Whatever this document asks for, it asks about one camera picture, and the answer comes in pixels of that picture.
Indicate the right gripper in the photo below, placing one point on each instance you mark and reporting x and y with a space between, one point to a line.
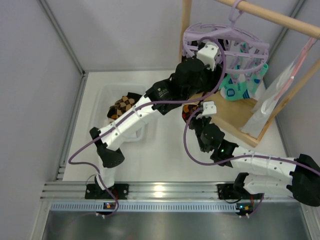
194 120

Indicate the purple round clip hanger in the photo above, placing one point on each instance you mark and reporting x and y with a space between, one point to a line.
244 52

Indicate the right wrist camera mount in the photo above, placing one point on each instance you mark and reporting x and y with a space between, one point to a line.
208 109

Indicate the perforated cable duct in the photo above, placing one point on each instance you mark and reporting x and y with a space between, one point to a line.
127 206

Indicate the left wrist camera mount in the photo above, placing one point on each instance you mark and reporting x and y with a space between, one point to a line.
208 54

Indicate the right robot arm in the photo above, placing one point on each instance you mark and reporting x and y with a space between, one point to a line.
297 178

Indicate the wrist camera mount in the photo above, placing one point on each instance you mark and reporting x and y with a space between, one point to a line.
208 54
208 109

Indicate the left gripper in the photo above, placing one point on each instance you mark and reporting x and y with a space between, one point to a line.
217 73

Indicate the clear plastic bag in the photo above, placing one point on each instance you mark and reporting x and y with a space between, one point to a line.
267 102

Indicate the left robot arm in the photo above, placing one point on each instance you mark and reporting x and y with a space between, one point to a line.
161 98

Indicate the teal sock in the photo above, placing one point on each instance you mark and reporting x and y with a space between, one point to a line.
251 82
231 91

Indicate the red orange argyle sock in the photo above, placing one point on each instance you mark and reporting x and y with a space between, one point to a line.
187 110

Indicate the white plastic bin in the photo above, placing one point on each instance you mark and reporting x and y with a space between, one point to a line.
100 105

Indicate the pile of socks in bin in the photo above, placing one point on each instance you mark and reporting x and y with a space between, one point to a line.
123 105

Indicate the aluminium rail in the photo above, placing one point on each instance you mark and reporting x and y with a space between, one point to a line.
136 191

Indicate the wooden hanger rack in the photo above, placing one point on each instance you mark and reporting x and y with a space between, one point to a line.
233 115

